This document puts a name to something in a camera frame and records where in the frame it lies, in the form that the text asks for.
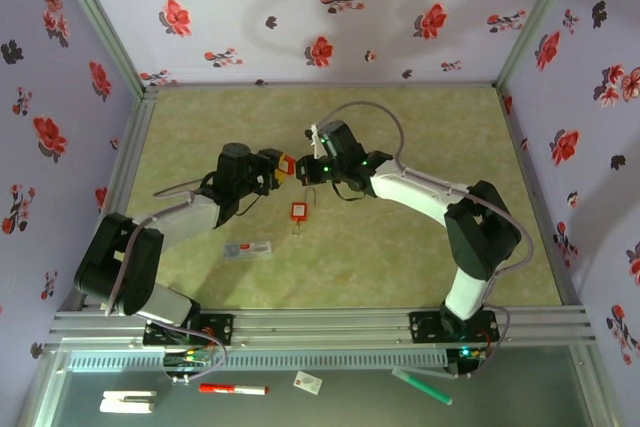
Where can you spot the green marker pen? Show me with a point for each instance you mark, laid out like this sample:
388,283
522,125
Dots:
422,386

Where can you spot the white block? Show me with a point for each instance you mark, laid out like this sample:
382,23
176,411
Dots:
127,402

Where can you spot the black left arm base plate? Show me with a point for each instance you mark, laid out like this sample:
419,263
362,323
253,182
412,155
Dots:
222,329

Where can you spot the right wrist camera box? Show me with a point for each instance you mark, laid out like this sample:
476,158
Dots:
314,139

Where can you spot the red padlock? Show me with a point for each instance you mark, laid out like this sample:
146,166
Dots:
298,211

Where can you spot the white card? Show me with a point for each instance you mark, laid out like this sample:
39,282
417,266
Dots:
307,382

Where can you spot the aluminium back rail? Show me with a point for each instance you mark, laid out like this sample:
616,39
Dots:
325,83

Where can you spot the aluminium side rail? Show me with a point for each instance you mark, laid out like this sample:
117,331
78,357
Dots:
132,137
520,147

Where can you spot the red marker pen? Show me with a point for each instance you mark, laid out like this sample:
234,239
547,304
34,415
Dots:
233,389

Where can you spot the small metal key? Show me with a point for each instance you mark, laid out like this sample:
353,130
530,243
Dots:
298,229

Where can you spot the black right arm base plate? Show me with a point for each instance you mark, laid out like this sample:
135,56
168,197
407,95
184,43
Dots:
422,329

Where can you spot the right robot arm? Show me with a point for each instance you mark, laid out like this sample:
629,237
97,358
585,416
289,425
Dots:
415,192

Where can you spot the clear plastic label bag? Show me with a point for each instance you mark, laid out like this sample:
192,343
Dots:
248,249

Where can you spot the aluminium corner post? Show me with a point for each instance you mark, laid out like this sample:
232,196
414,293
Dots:
536,17
101,22

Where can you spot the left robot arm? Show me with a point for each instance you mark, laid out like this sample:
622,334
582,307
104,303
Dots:
115,267

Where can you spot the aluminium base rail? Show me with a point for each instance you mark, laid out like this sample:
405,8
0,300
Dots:
325,327

